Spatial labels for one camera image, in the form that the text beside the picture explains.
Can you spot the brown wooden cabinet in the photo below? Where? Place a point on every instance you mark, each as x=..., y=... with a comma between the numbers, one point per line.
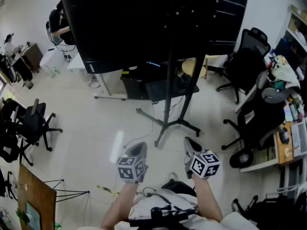
x=32, y=56

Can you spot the person's left forearm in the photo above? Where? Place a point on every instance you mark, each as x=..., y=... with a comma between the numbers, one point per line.
x=120, y=205

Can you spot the black chest camera mount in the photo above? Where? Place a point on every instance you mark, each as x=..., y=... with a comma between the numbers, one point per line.
x=163, y=215

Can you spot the white box appliance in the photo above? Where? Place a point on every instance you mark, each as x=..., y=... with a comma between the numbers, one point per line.
x=51, y=60

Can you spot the white shelf unit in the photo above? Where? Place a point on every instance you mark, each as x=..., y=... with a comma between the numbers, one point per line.
x=296, y=32

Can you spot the pile of patterned clothes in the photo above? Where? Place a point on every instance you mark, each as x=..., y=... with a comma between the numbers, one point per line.
x=285, y=71

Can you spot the black armrest office chair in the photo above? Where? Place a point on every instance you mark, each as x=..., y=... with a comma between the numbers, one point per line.
x=36, y=123

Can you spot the grey and black office chair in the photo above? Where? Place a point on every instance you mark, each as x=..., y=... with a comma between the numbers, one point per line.
x=261, y=121

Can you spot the small grey floor bin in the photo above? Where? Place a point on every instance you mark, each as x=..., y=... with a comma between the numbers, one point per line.
x=29, y=84

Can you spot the yellow round stool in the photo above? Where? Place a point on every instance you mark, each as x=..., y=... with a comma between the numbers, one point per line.
x=190, y=67

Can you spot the black computer tower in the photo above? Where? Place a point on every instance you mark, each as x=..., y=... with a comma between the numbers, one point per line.
x=134, y=85

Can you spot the orange wooden board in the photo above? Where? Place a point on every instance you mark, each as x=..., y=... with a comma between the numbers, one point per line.
x=285, y=147

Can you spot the black wheeled TV stand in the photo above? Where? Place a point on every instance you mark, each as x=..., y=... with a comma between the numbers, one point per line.
x=169, y=99

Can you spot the green plastic bottle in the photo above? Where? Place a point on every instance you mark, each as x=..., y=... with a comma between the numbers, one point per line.
x=55, y=72

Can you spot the large black television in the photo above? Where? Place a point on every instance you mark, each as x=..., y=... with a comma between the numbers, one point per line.
x=144, y=20

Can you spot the person's right forearm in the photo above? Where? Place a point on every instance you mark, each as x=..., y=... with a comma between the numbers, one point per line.
x=206, y=198

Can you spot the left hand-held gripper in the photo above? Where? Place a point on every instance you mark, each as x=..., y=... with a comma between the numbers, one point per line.
x=130, y=169

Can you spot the black mesh office chair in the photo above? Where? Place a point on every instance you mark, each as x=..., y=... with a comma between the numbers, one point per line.
x=244, y=66

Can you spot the person's black shoe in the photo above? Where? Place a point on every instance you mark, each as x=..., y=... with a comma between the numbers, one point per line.
x=178, y=187

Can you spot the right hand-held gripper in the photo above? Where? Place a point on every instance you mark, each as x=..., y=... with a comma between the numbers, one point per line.
x=205, y=165

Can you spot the white wheeled desk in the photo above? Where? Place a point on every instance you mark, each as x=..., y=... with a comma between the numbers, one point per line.
x=108, y=83

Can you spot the yellow and black tape strip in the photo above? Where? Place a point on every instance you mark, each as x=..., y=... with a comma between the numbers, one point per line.
x=108, y=190

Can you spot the silver laptop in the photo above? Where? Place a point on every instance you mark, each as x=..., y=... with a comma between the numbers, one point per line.
x=299, y=138

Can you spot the person's white shirt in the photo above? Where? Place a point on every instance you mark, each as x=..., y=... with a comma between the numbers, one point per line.
x=153, y=210

